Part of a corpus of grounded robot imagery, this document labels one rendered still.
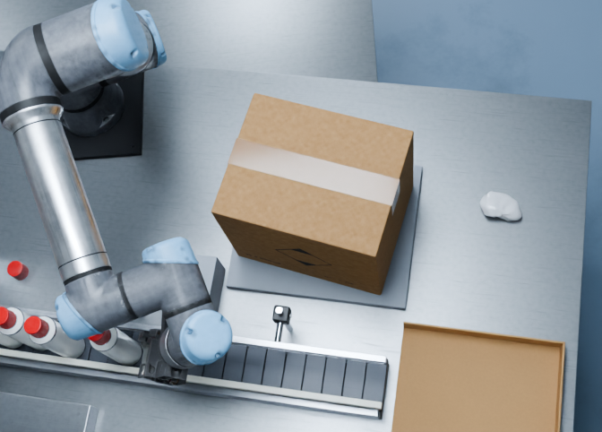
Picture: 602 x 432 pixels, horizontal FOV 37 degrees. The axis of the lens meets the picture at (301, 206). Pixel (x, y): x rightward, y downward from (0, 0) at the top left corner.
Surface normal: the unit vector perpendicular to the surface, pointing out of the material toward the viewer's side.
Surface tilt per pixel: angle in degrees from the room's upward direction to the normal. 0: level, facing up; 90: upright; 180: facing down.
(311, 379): 0
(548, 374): 0
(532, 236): 0
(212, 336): 30
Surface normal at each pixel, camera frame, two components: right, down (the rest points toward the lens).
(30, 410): -0.11, -0.33
